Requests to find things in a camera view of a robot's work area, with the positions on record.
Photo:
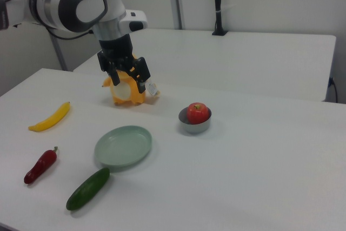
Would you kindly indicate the red chili pepper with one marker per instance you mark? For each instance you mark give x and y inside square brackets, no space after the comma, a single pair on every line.
[40,164]

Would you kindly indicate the green cucumber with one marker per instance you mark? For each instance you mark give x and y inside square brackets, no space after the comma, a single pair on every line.
[86,190]

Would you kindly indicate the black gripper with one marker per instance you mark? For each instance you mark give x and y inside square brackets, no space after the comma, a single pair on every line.
[116,49]

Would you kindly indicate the orange plush toy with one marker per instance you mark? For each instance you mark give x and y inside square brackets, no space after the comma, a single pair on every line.
[136,97]

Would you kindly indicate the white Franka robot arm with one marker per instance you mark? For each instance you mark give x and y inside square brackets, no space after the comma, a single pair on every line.
[89,6]

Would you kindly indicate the small grey bowl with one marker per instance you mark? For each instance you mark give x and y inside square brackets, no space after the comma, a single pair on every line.
[193,129]

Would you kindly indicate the yellow banana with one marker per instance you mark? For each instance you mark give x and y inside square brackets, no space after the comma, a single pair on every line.
[51,119]

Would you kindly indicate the pale green plastic plate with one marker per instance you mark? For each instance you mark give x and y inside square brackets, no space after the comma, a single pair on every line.
[124,147]

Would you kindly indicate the red apple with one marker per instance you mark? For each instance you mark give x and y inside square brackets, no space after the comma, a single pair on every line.
[197,113]

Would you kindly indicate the white side table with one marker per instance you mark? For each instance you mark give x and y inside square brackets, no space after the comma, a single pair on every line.
[243,60]

